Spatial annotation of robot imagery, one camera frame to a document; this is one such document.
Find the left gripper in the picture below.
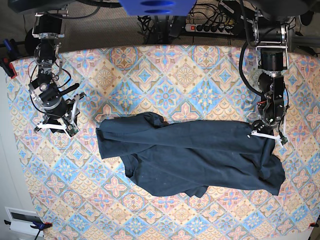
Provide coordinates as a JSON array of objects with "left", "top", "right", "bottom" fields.
[{"left": 250, "top": 119, "right": 283, "bottom": 138}]

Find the table clamp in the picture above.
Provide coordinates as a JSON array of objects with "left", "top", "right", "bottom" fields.
[
  {"left": 4, "top": 220, "right": 52, "bottom": 240},
  {"left": 309, "top": 222, "right": 320, "bottom": 228},
  {"left": 0, "top": 39, "right": 17, "bottom": 79}
]

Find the lower right table clamp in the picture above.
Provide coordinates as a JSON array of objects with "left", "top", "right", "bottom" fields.
[{"left": 309, "top": 222, "right": 320, "bottom": 228}]

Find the lower left table clamp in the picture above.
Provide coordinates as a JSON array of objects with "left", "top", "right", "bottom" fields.
[{"left": 4, "top": 220, "right": 52, "bottom": 240}]

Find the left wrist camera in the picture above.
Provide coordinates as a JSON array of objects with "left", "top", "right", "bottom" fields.
[{"left": 280, "top": 135, "right": 288, "bottom": 148}]

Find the patterned tablecloth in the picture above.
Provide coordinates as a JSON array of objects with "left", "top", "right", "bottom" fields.
[{"left": 4, "top": 45, "right": 320, "bottom": 240}]

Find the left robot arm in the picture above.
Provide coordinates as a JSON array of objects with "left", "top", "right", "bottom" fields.
[{"left": 238, "top": 1, "right": 293, "bottom": 143}]

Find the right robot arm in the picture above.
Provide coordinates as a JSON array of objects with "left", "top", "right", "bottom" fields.
[{"left": 28, "top": 14, "right": 86, "bottom": 138}]

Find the white wall outlet box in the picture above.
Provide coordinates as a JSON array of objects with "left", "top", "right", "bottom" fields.
[{"left": 4, "top": 206, "right": 41, "bottom": 237}]

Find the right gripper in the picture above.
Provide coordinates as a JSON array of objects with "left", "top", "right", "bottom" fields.
[{"left": 34, "top": 92, "right": 86, "bottom": 132}]

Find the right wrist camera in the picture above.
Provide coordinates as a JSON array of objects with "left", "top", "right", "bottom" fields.
[{"left": 65, "top": 123, "right": 79, "bottom": 138}]

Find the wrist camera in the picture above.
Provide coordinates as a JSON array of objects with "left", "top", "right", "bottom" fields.
[
  {"left": 65, "top": 123, "right": 79, "bottom": 138},
  {"left": 280, "top": 135, "right": 288, "bottom": 148}
]

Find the dark blue t-shirt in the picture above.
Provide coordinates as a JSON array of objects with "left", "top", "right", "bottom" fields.
[{"left": 96, "top": 112, "right": 286, "bottom": 198}]

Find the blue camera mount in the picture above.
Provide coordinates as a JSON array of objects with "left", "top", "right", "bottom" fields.
[{"left": 118, "top": 0, "right": 196, "bottom": 17}]

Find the upper left table clamp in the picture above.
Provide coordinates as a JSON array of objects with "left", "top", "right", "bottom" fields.
[{"left": 0, "top": 39, "right": 17, "bottom": 79}]

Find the white power strip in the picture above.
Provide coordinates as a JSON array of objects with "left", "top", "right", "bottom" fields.
[{"left": 184, "top": 23, "right": 233, "bottom": 35}]

